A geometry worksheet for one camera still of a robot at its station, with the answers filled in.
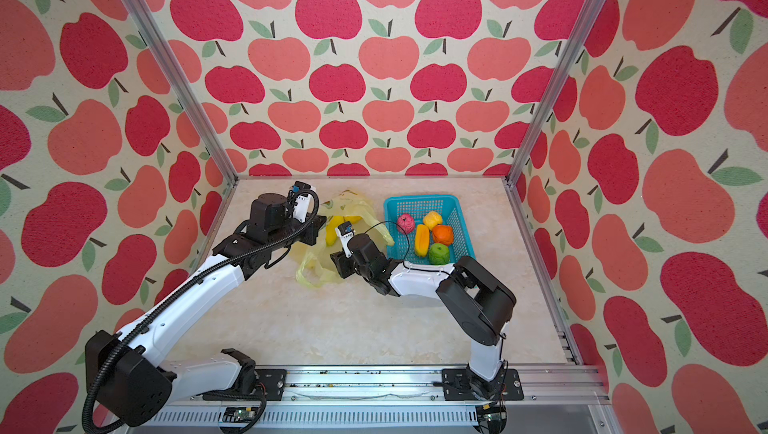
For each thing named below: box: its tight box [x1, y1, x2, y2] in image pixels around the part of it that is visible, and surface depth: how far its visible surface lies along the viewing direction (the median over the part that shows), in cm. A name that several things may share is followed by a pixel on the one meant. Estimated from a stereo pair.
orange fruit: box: [432, 225, 454, 246], surface depth 100 cm
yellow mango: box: [415, 224, 430, 258], surface depth 100 cm
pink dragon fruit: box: [397, 213, 415, 235], surface depth 103 cm
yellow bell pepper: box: [423, 210, 443, 230], surface depth 104 cm
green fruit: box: [429, 243, 450, 265], surface depth 95 cm
